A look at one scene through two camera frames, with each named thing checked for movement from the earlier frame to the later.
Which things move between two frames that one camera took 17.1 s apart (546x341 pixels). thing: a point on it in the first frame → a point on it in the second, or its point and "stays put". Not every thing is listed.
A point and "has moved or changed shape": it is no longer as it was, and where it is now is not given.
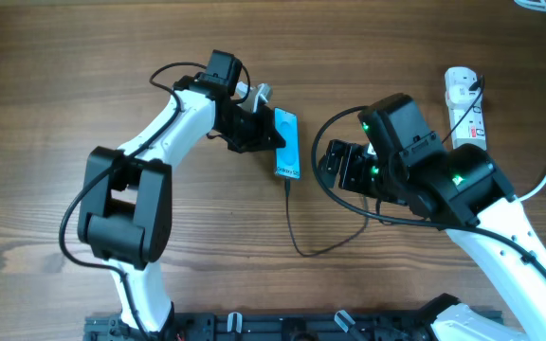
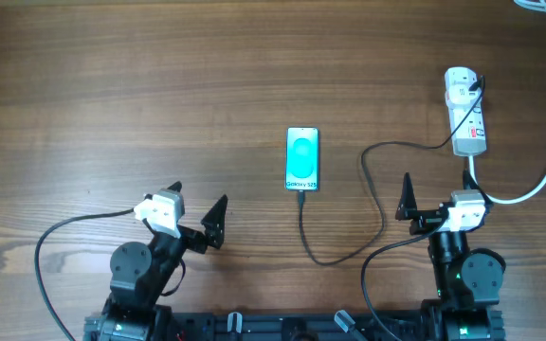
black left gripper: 263,129 → 211,223
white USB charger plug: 460,94 stays put
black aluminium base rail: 358,326 stays put
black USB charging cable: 366,227 → 478,86
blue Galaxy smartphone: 287,163 has moved or changed shape
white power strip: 467,122 stays put
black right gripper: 355,155 → 425,219
